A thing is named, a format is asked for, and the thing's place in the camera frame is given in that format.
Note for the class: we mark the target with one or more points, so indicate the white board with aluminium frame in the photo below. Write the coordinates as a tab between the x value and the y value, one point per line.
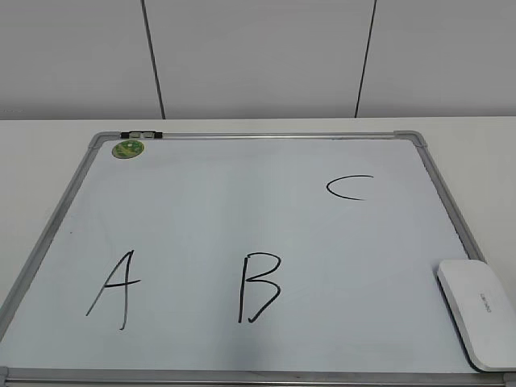
304	259

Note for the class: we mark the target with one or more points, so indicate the round green magnet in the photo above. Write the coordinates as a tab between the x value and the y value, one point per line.
127	149

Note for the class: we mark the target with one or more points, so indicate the white rectangular board eraser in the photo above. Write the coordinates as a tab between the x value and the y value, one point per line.
483	313

